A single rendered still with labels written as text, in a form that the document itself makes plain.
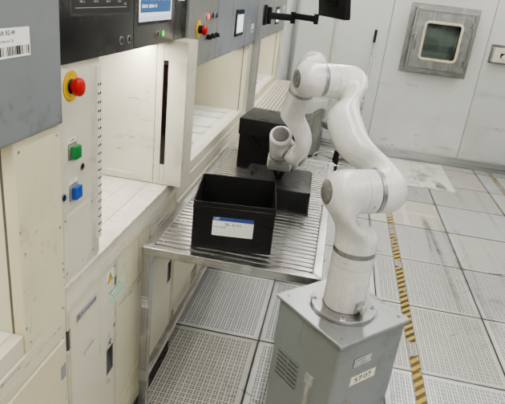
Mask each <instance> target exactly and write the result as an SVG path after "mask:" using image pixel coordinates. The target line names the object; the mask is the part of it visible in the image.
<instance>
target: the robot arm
mask: <svg viewBox="0 0 505 404"><path fill-rule="evenodd" d="M367 90H368V79H367V77H366V74H365V73H364V72H363V71H362V70H361V69H360V68H358V67H355V66H350V65H343V64H332V63H327V61H326V58H325V56H324V55H323V54H322V53H320V52H317V51H310V52H308V53H306V54H304V55H303V56H302V57H301V59H300V60H299V62H298V64H297V67H296V69H295V71H294V74H293V77H292V80H291V83H290V84H289V89H288V91H287V94H286V96H285V100H284V102H283V105H282V108H281V118H282V120H283V121H284V123H285V124H286V126H287V127H285V126H277V127H275V128H273V129H272V130H271V132H270V134H269V154H268V159H267V164H266V165H265V167H266V168H267V169H270V170H273V172H274V175H275V177H277V171H280V178H281V176H283V175H284V172H292V171H293V167H292V166H294V167H295V168H297V167H300V166H301V165H302V164H303V163H304V162H305V159H306V158H307V155H308V154H309V150H310V148H311V144H312V134H311V131H310V128H309V125H308V123H307V120H306V118H305V114H306V112H307V110H308V108H309V105H310V103H311V100H312V98H313V97H326V98H335V99H336V100H337V101H338V102H337V103H336V104H335V105H334V106H333V107H332V108H331V109H330V111H329V114H328V115H327V120H326V121H327V127H328V130H329V134H330V137H331V140H332V142H333V145H334V147H335V148H336V150H337V152H338V153H339V155H340V156H341V157H342V158H343V159H344V160H346V161H347V162H348V163H350V164H351V165H353V166H354V167H355V168H356V169H341V170H336V171H334V172H331V173H330V174H328V175H327V177H326V178H325V180H324V181H323V184H322V186H321V199H322V202H323V204H324V205H325V207H326V209H327V210H328V212H329V214H330V215H331V217H332V218H333V222H334V224H335V237H334V243H333V250H332V255H331V259H330V263H329V271H328V276H327V280H326V285H325V287H322V288H319V289H317V290H316V291H314V293H313V294H312V296H311V305H312V307H313V309H314V310H315V311H316V312H317V313H318V314H319V315H321V316H322V317H323V318H325V319H327V320H329V321H332V322H335V323H338V324H342V325H364V324H366V323H368V322H370V321H372V320H373V319H374V316H375V313H376V307H375V305H374V303H373V302H372V301H371V300H370V299H369V298H368V297H367V292H368V288H369V285H370V278H371V274H372V271H373V267H374V260H375V257H376V252H377V249H378V234H377V232H376V231H375V230H374V229H373V228H372V227H370V226H369V225H368V224H364V223H362V222H360V221H358V220H357V217H358V215H359V214H373V213H389V212H394V211H397V210H398V209H400V208H401V207H402V206H403V205H404V203H405V202H406V198H407V186H406V181H405V179H404V177H403V175H402V173H401V172H400V171H399V170H398V169H397V167H396V166H395V165H394V164H393V163H392V162H391V161H390V160H389V159H388V158H387V157H386V156H385V155H384V154H383V153H382V152H381V151H380V150H379V149H378V148H377V147H376V146H375V145H374V143H373V142H372V141H371V140H370V138H369V136H368V134H367V132H366V128H365V125H364V123H363V121H362V116H361V113H360V103H361V101H362V99H363V98H364V96H365V94H366V92H367ZM292 137H293V138H294V139H295V142H294V141H293V139H292Z"/></svg>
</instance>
